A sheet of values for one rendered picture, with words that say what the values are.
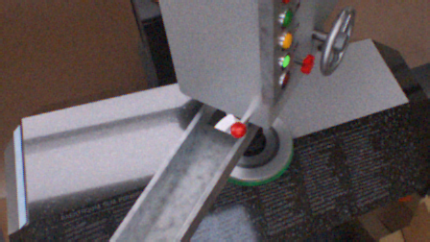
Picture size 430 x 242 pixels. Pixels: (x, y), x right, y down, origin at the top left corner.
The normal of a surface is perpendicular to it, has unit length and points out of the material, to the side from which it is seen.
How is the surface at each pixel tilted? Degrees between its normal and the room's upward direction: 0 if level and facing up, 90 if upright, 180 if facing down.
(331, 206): 45
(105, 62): 0
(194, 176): 2
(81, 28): 0
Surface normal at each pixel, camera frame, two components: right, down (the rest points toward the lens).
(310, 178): 0.15, 0.13
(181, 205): -0.11, -0.54
